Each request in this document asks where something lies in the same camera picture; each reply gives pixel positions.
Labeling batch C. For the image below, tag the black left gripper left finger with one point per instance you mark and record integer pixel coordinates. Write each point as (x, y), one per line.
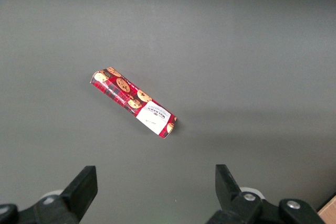
(78, 192)

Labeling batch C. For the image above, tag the red tartan cookie box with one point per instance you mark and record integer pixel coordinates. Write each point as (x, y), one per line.
(131, 98)

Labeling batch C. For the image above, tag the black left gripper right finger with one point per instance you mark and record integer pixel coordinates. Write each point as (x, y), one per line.
(228, 192)

